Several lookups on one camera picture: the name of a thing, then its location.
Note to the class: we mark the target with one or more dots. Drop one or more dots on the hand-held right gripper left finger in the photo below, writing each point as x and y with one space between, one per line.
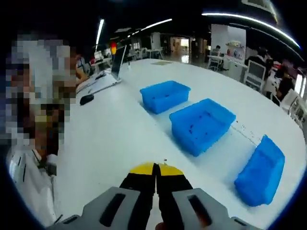
96 208

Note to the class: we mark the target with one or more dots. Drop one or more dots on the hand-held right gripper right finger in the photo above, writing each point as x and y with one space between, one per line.
182 198

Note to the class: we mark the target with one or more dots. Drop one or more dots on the blue plastic bin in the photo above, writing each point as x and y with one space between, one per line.
261 177
199 129
163 100

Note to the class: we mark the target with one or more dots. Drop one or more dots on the person's right hand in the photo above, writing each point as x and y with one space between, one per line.
160 226

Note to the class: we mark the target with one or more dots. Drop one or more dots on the grey chest-worn device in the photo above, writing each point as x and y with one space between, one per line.
51 167

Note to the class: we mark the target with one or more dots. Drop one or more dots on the black computer mouse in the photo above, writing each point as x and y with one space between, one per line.
86 99

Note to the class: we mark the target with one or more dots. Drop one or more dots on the green paper sheet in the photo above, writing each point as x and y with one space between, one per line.
161 63

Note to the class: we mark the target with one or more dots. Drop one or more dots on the silver laptop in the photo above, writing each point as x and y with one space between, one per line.
115 69

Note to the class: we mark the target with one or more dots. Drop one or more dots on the white mesh office chair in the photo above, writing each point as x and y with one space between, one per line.
289 99
255 72

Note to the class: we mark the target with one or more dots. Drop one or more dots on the white display shelf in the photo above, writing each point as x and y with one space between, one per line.
236 49

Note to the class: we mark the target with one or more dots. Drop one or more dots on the colourful stacked tower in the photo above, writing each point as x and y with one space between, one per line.
114 49

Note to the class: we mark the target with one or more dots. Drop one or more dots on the short ceiling light strip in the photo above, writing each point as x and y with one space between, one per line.
156 24
100 31

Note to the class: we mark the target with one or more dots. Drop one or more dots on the curved ceiling light strip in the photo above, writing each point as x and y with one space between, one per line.
251 19

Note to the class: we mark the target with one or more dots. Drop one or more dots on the white ceiling air conditioner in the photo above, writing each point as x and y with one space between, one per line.
261 6

